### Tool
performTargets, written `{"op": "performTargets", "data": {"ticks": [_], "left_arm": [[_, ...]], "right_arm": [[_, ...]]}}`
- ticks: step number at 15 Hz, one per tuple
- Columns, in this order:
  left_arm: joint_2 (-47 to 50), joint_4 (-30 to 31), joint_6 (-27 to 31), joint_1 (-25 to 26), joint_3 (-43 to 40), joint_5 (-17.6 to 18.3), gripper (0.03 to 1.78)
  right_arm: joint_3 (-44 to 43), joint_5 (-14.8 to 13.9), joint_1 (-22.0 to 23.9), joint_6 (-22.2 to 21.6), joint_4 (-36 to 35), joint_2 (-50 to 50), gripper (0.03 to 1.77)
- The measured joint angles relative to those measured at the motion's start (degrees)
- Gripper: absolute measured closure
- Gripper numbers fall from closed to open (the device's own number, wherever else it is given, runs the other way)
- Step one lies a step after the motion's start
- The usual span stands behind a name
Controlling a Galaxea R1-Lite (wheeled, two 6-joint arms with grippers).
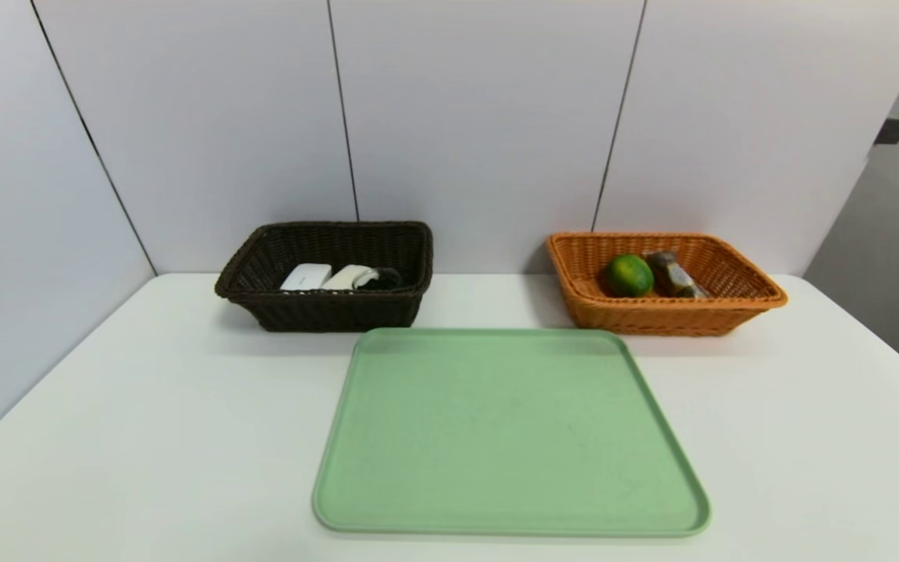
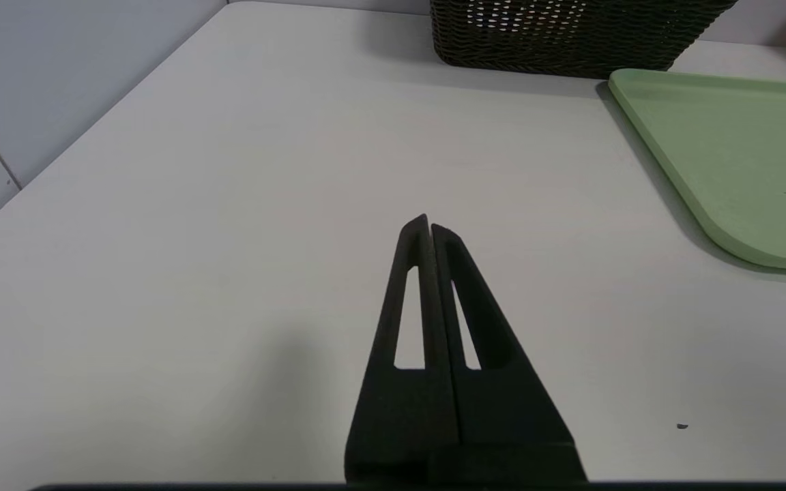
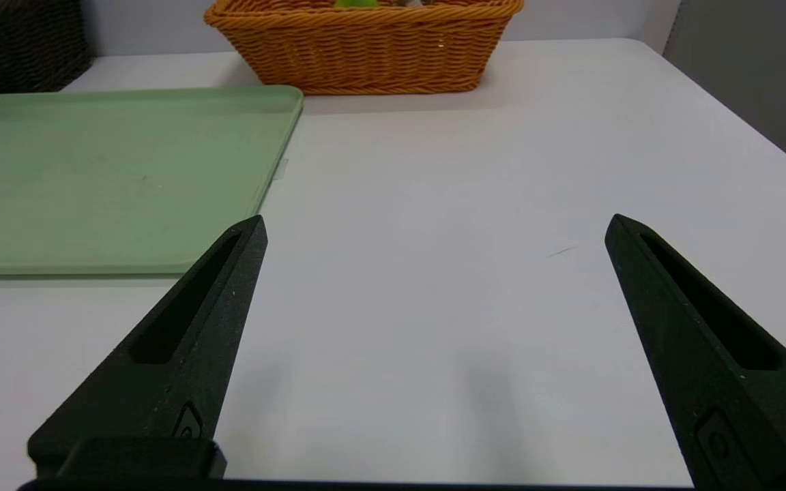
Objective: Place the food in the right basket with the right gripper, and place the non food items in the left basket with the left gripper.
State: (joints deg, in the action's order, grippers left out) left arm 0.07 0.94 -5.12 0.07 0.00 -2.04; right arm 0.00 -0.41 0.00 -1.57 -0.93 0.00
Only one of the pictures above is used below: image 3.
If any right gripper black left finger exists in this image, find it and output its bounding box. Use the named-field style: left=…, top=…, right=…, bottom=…
left=27, top=215, right=268, bottom=478

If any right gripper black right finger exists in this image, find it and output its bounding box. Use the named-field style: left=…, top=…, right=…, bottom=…
left=605, top=213, right=786, bottom=491

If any dark brown wicker basket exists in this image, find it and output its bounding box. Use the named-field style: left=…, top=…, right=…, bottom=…
left=0, top=0, right=92, bottom=98

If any orange wicker basket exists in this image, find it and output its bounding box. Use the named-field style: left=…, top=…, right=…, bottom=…
left=203, top=0, right=525, bottom=95

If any light green plastic tray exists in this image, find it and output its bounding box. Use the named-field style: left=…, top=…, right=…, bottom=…
left=0, top=85, right=305, bottom=278

